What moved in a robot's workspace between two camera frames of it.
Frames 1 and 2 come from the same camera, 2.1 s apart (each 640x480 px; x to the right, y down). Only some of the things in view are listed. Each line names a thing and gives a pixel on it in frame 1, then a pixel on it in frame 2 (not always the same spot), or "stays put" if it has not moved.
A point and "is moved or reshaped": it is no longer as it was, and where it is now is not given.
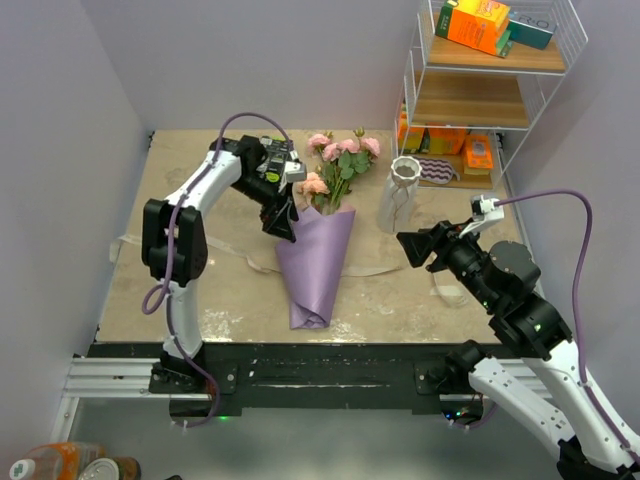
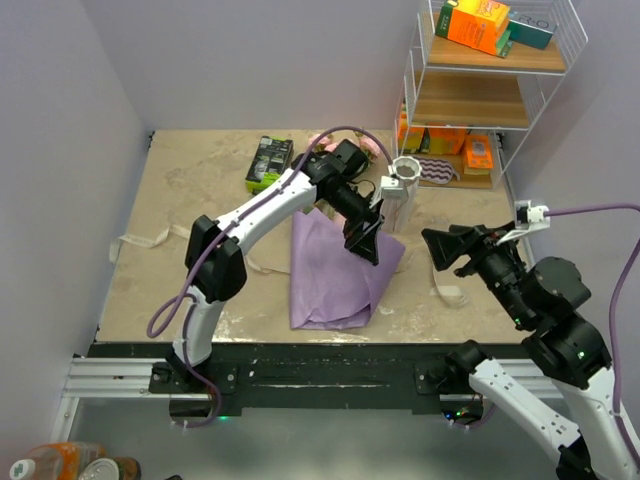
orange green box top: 482,24 stays put
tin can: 122,468 stays put
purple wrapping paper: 313,265 is moved or reshaped
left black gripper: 279,213 -> 367,245
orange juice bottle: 56,461 stays put
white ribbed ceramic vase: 398,201 stays put
